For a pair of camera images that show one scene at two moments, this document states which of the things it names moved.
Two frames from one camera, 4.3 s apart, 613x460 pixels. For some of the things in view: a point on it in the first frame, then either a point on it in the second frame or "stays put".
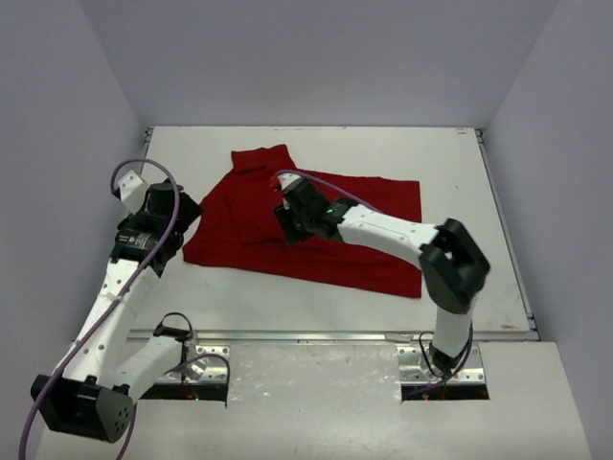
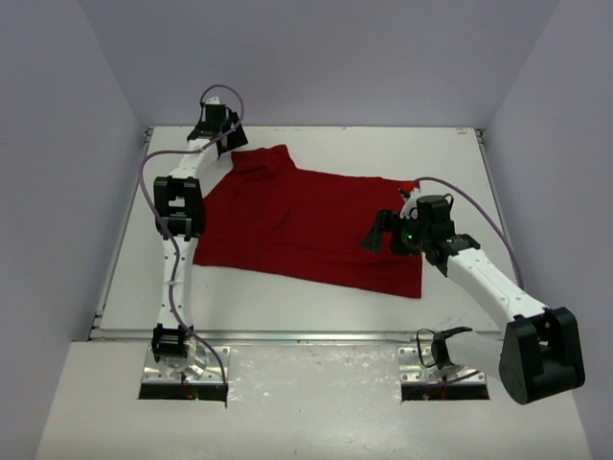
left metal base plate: [204, 369] stays put
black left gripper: [187, 211] to [235, 138]
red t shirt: [238, 226] stays put
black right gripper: [294, 235] to [387, 221]
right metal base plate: [414, 369] stays put
